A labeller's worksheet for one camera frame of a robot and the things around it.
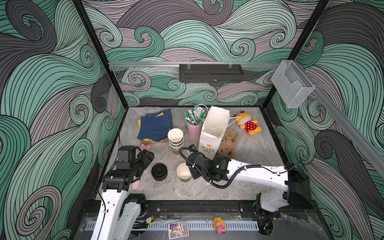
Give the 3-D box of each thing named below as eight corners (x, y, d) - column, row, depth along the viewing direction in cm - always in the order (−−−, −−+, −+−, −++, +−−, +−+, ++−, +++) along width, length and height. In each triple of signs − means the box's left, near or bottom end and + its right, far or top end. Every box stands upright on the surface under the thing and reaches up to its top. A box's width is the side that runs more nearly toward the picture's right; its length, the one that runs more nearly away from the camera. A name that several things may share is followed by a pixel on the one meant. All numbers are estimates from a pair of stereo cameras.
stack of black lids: (152, 181, 84) (150, 177, 80) (154, 167, 90) (152, 163, 85) (166, 181, 84) (165, 177, 80) (168, 167, 90) (167, 163, 85)
